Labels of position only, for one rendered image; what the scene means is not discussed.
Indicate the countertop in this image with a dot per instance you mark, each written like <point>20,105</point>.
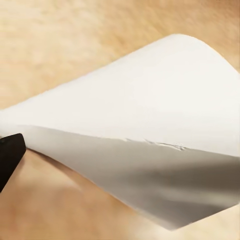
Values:
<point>46,43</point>

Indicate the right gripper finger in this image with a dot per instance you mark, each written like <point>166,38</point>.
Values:
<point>12,149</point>

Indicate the paper coffee filter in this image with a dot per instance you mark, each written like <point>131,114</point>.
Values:
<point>159,129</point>

